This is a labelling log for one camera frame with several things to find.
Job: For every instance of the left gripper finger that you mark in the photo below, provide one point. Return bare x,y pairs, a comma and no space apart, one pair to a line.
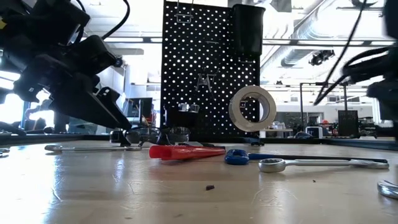
110,96
93,109

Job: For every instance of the black grey tape measure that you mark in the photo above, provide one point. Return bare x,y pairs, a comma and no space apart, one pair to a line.
118,137

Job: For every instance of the chrome combination wrench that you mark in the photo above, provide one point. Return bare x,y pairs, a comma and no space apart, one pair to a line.
388,189
273,165
93,148

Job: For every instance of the small chrome socket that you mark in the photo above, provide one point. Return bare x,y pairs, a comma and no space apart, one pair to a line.
183,107

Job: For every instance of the red utility knife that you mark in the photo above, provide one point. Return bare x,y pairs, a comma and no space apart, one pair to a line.
186,152

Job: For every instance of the grey hex key set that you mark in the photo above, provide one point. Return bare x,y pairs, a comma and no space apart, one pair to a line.
192,143

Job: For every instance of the white tape roll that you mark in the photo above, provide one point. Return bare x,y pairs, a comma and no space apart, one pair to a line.
234,112

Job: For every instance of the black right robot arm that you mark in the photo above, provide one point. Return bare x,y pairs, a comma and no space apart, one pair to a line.
385,93

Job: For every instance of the black computer monitor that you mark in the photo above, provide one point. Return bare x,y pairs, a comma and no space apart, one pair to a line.
143,107

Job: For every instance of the clear black safety glasses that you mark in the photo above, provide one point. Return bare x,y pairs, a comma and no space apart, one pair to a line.
149,135

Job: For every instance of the black socket holder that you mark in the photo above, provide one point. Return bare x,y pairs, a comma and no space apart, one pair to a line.
183,124

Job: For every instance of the chrome loop pegboard hook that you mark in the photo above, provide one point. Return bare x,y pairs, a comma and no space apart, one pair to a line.
203,80

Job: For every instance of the black metal pegboard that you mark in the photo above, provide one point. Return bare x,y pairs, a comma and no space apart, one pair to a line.
217,31

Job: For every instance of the small black debris piece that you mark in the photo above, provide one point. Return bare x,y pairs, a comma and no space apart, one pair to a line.
210,187

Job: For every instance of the black pegboard bin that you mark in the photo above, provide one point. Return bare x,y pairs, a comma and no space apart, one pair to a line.
248,31

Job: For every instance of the black tubular stand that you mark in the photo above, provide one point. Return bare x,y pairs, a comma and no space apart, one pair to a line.
301,105

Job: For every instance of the black ceiling spotlight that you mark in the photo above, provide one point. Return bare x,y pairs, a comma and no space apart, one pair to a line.
320,57

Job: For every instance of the small black perforated panel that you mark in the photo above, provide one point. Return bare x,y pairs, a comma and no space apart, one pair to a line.
348,124

